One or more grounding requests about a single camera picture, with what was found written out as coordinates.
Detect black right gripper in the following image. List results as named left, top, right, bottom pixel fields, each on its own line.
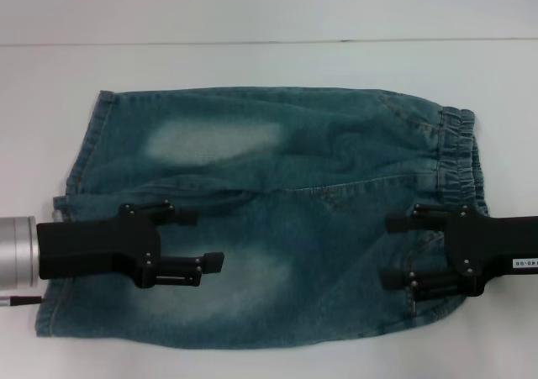
left=378, top=203, right=538, bottom=303

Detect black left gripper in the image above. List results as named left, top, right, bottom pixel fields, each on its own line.
left=36, top=201, right=225, bottom=289

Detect blue washed denim shorts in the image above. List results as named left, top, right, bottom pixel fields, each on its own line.
left=34, top=87, right=493, bottom=339

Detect left arm cable with plug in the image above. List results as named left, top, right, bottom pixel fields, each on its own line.
left=0, top=295, right=45, bottom=309

